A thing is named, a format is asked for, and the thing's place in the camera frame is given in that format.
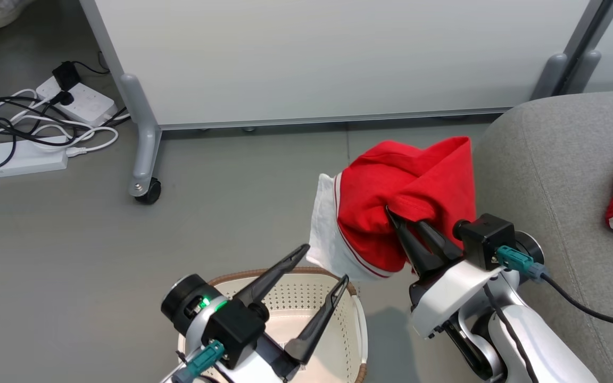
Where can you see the large white partition panel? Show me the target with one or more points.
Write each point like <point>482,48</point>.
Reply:
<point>338,53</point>

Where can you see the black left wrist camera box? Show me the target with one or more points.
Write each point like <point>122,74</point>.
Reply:
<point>232,330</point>

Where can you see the grey fabric sofa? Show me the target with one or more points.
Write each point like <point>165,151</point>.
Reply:
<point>556,175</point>

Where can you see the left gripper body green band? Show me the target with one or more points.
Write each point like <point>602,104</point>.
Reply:
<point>187,303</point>

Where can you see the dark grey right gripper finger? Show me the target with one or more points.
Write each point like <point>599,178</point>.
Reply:
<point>439,242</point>
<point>415,252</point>

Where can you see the black power adapter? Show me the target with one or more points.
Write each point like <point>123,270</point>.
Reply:
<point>66,74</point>

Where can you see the small black plug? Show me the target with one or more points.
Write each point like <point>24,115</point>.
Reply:
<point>60,97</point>

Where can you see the square white power strip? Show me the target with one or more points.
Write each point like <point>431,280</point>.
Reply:
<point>91,103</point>

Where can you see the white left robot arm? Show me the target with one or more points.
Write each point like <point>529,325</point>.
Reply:
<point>253,375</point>

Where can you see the long white power strip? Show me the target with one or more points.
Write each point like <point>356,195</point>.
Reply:
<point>24,157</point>

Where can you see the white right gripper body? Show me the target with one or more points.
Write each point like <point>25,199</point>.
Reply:
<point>445,298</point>

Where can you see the black caster wheel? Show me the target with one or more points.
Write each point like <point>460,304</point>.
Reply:
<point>152,192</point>

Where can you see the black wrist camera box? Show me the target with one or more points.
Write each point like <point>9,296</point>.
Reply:
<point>490,236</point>
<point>232,330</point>

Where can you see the cream perforated laundry basket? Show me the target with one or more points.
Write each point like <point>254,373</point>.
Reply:
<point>296,298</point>

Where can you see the grey partition foot bracket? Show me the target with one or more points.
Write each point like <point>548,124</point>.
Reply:
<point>586,69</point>
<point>144,143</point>
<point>548,74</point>

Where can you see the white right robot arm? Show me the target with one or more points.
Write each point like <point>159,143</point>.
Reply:
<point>540,340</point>

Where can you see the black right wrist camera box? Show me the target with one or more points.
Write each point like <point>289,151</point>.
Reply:
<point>490,236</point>

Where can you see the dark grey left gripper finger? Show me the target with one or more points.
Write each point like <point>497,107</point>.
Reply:
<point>320,319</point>
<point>280,268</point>

